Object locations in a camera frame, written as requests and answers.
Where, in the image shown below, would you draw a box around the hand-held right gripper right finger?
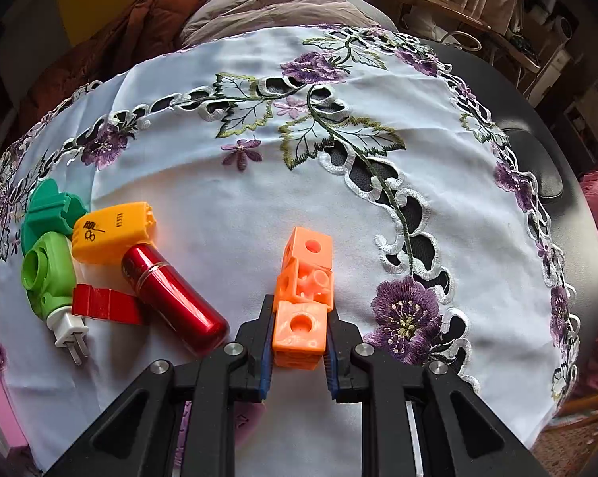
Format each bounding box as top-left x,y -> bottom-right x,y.
323,308 -> 550,477

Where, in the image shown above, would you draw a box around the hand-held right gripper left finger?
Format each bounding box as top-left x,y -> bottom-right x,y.
45,294 -> 280,477

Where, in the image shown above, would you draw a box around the orange linked plastic cubes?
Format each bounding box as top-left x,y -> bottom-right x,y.
271,226 -> 335,371

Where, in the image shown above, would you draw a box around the red metallic cylinder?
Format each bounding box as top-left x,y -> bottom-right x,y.
121,244 -> 231,357

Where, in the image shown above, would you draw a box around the red plastic block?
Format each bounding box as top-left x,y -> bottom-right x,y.
72,283 -> 148,326

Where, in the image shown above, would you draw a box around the orange plastic case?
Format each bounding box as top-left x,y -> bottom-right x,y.
72,201 -> 161,265

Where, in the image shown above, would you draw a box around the green plug-in device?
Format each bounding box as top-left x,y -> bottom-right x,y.
21,232 -> 91,366

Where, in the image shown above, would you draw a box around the pink-edged white box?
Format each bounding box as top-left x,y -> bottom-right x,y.
0,233 -> 31,458

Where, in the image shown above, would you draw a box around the teal plastic spool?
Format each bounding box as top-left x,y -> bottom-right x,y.
21,178 -> 88,254

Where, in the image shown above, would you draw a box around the white embroidered floral tablecloth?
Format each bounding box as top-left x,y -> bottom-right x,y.
0,24 -> 585,473

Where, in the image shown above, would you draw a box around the wicker chair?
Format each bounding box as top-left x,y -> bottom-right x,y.
542,392 -> 598,458

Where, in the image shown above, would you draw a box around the pale pink quilt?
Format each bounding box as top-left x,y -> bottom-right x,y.
180,0 -> 399,48

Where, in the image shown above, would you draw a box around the brown quilted jacket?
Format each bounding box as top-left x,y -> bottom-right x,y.
18,0 -> 215,125

